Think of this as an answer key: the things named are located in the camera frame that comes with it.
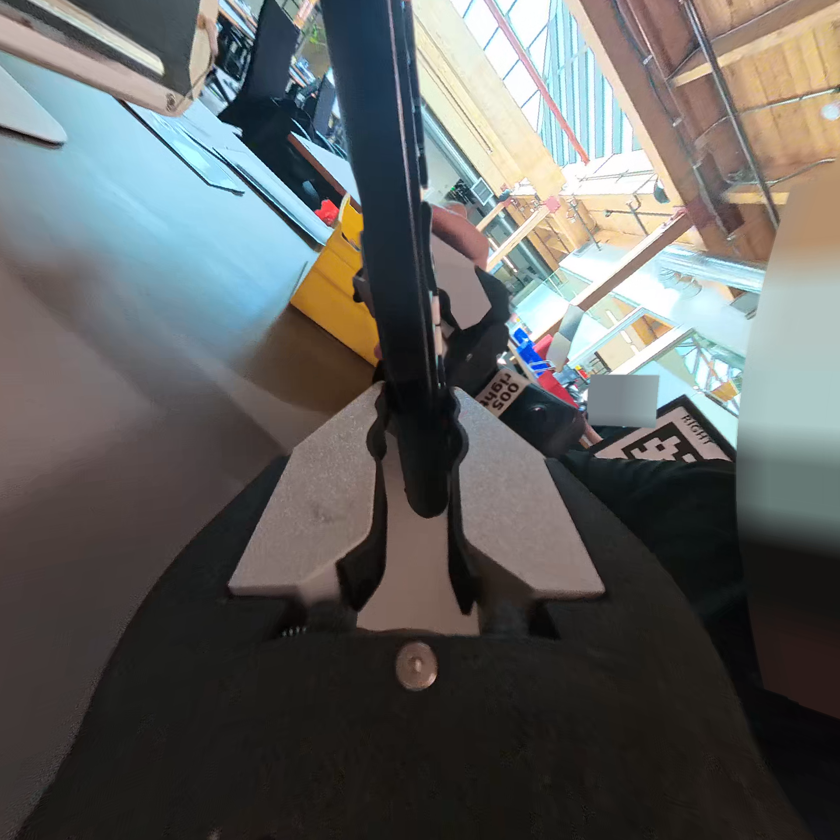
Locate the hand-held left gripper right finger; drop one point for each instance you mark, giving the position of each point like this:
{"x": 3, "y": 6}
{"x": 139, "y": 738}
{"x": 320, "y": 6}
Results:
{"x": 525, "y": 525}

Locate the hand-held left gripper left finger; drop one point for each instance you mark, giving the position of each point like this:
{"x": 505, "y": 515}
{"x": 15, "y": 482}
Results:
{"x": 315, "y": 518}

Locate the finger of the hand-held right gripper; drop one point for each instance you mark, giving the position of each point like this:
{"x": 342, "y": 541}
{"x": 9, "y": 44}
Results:
{"x": 463, "y": 289}

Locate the long black plastic tool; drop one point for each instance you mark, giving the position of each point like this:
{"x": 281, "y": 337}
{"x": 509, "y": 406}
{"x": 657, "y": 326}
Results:
{"x": 380, "y": 197}

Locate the yellow plastic bin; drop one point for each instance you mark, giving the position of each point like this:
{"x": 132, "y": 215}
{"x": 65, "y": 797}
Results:
{"x": 328, "y": 289}

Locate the small red object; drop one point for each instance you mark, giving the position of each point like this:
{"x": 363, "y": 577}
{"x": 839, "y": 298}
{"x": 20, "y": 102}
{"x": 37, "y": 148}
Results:
{"x": 326, "y": 211}

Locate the person's right hand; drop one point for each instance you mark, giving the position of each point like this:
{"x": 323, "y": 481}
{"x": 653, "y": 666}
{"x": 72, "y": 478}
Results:
{"x": 463, "y": 229}

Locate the black white marker tag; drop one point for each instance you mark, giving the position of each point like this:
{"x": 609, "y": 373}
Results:
{"x": 682, "y": 439}

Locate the clear document sleeve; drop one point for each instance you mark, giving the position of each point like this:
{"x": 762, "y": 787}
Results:
{"x": 275, "y": 190}

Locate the black glossy card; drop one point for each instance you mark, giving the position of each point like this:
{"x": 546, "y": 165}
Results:
{"x": 190, "y": 151}

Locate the black office chair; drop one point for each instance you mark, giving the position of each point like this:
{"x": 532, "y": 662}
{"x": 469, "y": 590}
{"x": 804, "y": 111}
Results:
{"x": 269, "y": 52}

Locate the black board on white stand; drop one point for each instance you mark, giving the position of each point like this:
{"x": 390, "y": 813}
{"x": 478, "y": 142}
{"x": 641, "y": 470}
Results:
{"x": 131, "y": 39}

